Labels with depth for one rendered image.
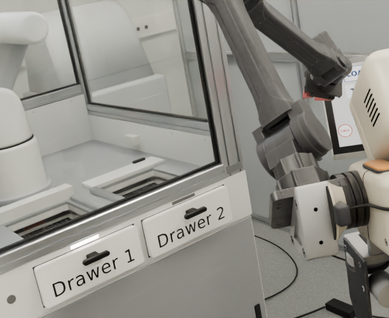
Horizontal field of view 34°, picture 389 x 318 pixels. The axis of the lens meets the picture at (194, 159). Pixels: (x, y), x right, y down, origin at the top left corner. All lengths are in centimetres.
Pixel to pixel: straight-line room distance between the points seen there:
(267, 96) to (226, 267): 94
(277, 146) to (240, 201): 88
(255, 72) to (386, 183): 33
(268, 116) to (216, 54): 75
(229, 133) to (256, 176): 192
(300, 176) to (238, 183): 94
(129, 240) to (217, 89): 49
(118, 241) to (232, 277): 45
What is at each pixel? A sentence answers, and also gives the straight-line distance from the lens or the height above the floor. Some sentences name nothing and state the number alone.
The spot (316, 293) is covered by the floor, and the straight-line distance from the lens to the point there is 306.
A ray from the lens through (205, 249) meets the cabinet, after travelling 186.
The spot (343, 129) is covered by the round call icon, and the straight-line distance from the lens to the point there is 190.
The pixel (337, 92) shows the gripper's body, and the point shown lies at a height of 117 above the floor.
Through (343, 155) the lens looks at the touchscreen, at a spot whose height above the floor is 95.
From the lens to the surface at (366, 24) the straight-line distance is 290.
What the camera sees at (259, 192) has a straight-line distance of 377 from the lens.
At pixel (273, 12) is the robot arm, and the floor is 143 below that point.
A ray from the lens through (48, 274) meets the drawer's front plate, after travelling 159.
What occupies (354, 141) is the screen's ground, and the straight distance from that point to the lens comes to 188.
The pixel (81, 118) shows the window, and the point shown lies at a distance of 159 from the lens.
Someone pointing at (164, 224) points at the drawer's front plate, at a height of 90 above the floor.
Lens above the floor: 155
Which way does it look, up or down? 17 degrees down
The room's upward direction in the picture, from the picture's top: 10 degrees counter-clockwise
